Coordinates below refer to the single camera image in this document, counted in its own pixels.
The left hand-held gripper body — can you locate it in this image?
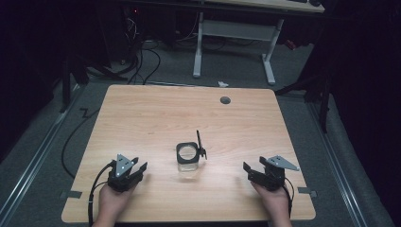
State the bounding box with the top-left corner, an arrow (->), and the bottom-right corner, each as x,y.
107,153 -> 140,194

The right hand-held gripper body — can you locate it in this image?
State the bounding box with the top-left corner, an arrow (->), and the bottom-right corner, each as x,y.
248,154 -> 301,192

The clear jar with black lid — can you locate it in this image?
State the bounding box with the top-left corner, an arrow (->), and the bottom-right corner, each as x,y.
175,129 -> 208,173

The person's left hand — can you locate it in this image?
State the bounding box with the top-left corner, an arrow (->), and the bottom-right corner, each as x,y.
98,182 -> 138,221

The person's right hand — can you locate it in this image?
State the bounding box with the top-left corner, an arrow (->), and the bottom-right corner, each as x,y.
251,181 -> 292,220

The grey tape strip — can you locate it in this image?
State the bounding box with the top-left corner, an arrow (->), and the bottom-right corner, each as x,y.
59,189 -> 83,201
297,186 -> 318,199

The black stand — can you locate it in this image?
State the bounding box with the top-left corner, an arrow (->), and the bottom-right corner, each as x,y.
274,70 -> 332,134
59,53 -> 129,114

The white-framed desk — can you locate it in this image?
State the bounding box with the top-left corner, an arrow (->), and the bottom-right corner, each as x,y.
192,0 -> 326,86

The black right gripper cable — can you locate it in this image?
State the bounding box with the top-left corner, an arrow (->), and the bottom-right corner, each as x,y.
283,176 -> 296,219

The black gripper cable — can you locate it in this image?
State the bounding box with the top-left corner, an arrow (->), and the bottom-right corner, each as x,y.
283,176 -> 296,219
87,160 -> 116,227

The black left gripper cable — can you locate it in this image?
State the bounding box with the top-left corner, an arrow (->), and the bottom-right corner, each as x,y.
87,160 -> 116,227

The black floor cable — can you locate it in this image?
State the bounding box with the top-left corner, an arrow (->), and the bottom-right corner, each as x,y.
61,107 -> 101,180

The metal floor rail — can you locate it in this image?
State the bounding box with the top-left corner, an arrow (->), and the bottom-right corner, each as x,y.
306,102 -> 369,227
0,84 -> 84,223

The bundle of black cables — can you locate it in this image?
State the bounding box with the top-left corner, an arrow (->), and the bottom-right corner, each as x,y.
121,8 -> 163,86

